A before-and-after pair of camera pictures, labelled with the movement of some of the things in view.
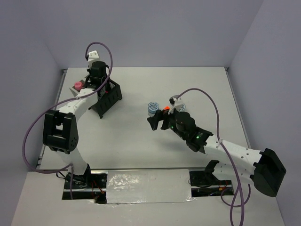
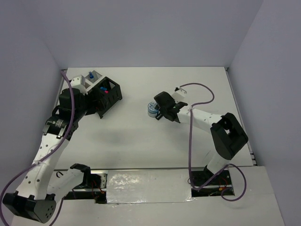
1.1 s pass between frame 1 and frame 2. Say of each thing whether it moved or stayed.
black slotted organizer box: stayed
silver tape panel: stayed
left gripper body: moved
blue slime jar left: stayed
